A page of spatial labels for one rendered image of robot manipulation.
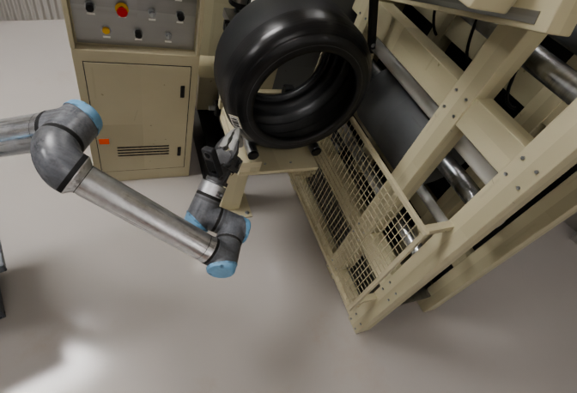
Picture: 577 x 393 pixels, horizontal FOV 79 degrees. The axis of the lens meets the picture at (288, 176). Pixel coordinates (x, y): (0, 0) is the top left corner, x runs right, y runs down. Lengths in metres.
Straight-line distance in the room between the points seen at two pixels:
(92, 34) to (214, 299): 1.40
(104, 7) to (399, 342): 2.22
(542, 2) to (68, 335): 2.09
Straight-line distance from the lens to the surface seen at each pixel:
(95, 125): 1.14
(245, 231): 1.23
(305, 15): 1.16
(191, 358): 1.92
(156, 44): 1.88
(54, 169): 1.03
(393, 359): 2.22
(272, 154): 1.55
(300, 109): 1.60
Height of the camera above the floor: 1.85
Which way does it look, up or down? 45 degrees down
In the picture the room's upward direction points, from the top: 22 degrees clockwise
